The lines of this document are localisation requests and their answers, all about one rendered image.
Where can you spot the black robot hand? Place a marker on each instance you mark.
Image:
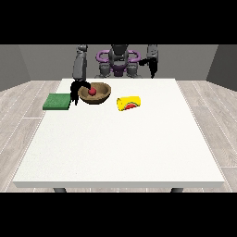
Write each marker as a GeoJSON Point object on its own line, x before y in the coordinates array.
{"type": "Point", "coordinates": [74, 90]}
{"type": "Point", "coordinates": [151, 65]}

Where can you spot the brown wooden bowl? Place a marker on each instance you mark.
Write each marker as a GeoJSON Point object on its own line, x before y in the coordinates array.
{"type": "Point", "coordinates": [96, 93]}

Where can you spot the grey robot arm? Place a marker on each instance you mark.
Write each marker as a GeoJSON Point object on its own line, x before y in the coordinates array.
{"type": "Point", "coordinates": [152, 52]}
{"type": "Point", "coordinates": [80, 66]}

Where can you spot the small red ball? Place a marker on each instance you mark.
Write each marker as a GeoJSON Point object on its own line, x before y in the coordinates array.
{"type": "Point", "coordinates": [92, 91]}

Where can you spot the green square pad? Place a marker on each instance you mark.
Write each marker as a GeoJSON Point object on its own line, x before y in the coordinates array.
{"type": "Point", "coordinates": [57, 101]}

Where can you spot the grey robot trunk purple rings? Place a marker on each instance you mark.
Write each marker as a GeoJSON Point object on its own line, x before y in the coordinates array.
{"type": "Point", "coordinates": [118, 63]}

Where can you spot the dark table leg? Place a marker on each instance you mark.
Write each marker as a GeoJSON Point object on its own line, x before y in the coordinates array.
{"type": "Point", "coordinates": [177, 189]}
{"type": "Point", "coordinates": [59, 189]}

